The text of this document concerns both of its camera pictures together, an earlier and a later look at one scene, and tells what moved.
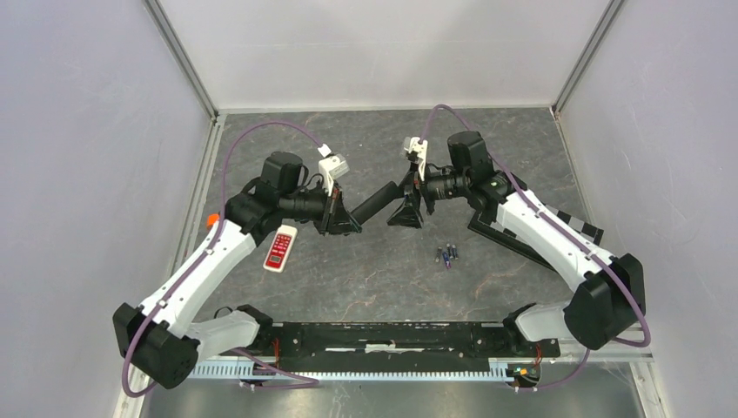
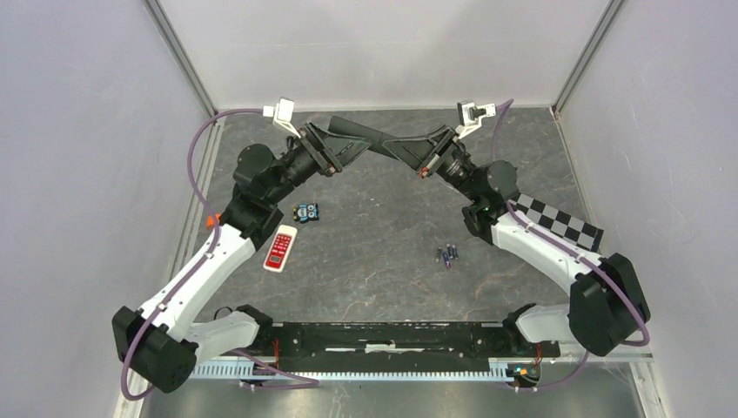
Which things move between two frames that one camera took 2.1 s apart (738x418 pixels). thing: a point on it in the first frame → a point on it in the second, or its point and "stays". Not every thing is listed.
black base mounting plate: [396, 346] stays
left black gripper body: [325, 225] → [326, 157]
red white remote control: [280, 248] stays
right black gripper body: [414, 192] → [433, 157]
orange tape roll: [211, 219] stays
